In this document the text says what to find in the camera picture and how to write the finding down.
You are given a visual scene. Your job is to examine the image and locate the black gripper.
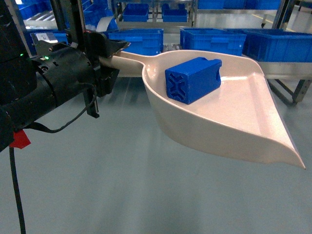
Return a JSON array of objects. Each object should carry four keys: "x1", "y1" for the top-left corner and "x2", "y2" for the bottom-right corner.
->
[{"x1": 65, "y1": 29, "x2": 132, "y2": 98}]

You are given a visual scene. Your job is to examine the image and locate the blue plastic block part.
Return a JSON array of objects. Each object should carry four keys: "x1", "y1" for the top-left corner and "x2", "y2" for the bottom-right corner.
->
[{"x1": 165, "y1": 57, "x2": 222, "y2": 104}]

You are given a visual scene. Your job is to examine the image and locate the beige plastic dustpan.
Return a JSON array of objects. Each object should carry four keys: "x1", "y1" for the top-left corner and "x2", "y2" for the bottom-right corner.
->
[{"x1": 100, "y1": 50, "x2": 305, "y2": 168}]

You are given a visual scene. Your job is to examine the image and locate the steel roller shelf rack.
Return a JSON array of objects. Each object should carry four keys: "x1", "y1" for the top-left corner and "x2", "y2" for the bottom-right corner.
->
[{"x1": 9, "y1": 0, "x2": 312, "y2": 106}]

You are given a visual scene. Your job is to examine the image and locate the blue crate front left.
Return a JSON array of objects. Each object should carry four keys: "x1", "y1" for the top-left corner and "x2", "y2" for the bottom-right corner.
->
[{"x1": 104, "y1": 28, "x2": 164, "y2": 56}]

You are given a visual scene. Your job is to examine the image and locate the blue crate back left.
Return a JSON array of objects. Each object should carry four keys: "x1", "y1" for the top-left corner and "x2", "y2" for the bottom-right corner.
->
[{"x1": 123, "y1": 3, "x2": 149, "y2": 22}]

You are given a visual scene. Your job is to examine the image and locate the white label plate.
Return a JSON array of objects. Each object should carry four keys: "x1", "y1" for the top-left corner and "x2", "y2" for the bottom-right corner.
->
[{"x1": 36, "y1": 33, "x2": 58, "y2": 43}]

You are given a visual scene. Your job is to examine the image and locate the blue crate back right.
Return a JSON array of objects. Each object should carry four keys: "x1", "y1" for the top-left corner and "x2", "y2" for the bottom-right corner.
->
[{"x1": 161, "y1": 3, "x2": 188, "y2": 22}]

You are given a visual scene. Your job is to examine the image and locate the blue crate front right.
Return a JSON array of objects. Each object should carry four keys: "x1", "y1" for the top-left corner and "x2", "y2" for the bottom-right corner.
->
[{"x1": 180, "y1": 28, "x2": 246, "y2": 56}]

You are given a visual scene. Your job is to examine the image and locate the red tape tag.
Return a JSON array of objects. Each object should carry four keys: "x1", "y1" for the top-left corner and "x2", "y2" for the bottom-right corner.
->
[{"x1": 9, "y1": 130, "x2": 31, "y2": 149}]

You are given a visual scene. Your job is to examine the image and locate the blue crate far right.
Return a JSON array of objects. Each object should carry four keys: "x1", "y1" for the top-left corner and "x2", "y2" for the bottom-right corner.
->
[{"x1": 227, "y1": 29, "x2": 312, "y2": 62}]

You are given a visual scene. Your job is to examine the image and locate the black cable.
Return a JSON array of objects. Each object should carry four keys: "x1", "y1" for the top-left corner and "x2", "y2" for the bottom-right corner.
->
[{"x1": 9, "y1": 83, "x2": 98, "y2": 234}]

